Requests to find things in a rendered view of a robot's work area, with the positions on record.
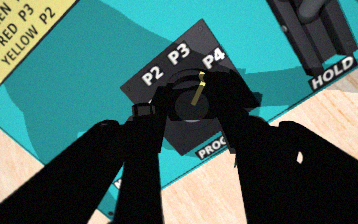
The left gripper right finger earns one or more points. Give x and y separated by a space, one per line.
272 189

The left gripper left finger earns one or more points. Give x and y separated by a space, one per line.
69 188

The dark teal wedge-shaped console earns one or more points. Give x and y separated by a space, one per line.
66 65

